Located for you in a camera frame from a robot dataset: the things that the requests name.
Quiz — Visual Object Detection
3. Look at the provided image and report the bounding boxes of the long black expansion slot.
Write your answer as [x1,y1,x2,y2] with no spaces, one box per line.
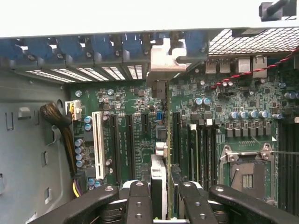
[109,114,121,185]
[172,111,182,169]
[125,114,136,181]

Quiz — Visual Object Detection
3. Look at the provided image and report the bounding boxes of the CPU socket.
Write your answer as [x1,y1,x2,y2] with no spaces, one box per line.
[219,142,279,206]

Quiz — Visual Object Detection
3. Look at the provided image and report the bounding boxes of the white expansion slot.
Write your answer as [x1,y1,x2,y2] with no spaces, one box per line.
[92,111,105,180]

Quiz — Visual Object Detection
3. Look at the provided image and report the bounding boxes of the short black expansion slot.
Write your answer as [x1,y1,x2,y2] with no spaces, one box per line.
[141,114,150,134]

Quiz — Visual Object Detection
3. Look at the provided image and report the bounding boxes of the green motherboard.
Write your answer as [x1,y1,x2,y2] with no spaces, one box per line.
[66,53,299,210]

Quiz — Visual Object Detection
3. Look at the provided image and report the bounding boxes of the open grey PC case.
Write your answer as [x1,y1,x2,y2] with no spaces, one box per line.
[0,23,299,224]

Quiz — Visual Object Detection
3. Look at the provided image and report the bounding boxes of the yellow black power wires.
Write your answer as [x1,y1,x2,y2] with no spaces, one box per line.
[41,99,82,199]

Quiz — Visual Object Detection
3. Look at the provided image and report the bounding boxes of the red black twisted wire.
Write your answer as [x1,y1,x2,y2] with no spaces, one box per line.
[211,46,299,89]

